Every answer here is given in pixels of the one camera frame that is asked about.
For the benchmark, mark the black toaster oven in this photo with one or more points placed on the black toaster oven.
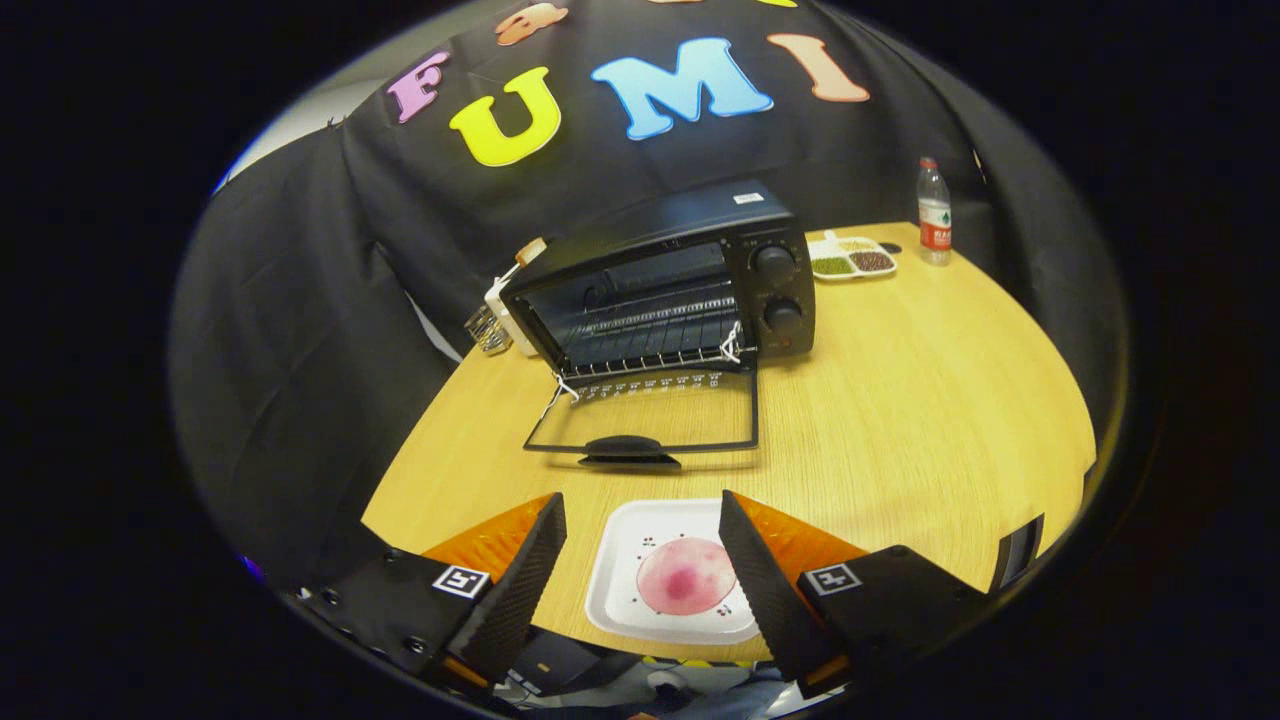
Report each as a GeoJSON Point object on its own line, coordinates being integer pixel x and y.
{"type": "Point", "coordinates": [780, 280]}

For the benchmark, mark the white divided dish of beans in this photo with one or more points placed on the white divided dish of beans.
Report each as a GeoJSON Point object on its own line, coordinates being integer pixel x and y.
{"type": "Point", "coordinates": [852, 250]}

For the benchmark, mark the black backdrop cloth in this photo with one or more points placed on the black backdrop cloth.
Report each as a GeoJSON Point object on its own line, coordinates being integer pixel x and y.
{"type": "Point", "coordinates": [300, 350]}

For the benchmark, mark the red label plastic water bottle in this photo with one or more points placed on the red label plastic water bottle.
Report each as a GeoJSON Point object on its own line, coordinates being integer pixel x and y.
{"type": "Point", "coordinates": [934, 225]}

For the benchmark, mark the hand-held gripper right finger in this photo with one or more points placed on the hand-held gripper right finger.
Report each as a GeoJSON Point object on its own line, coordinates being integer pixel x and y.
{"type": "Point", "coordinates": [765, 590]}

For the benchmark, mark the white toaster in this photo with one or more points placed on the white toaster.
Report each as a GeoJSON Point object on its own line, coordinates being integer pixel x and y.
{"type": "Point", "coordinates": [497, 300]}

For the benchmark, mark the toasted bread slice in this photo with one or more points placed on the toasted bread slice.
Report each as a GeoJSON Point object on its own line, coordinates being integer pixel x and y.
{"type": "Point", "coordinates": [531, 251]}

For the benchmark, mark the pink round food slice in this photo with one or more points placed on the pink round food slice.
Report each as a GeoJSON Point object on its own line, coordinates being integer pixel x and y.
{"type": "Point", "coordinates": [680, 580]}

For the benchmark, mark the white square plate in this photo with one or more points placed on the white square plate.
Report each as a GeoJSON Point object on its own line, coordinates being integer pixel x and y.
{"type": "Point", "coordinates": [620, 560]}

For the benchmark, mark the metal mesh holder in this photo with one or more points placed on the metal mesh holder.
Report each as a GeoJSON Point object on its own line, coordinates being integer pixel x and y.
{"type": "Point", "coordinates": [487, 330]}

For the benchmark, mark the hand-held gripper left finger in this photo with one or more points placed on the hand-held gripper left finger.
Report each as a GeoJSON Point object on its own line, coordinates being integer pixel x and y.
{"type": "Point", "coordinates": [520, 590]}

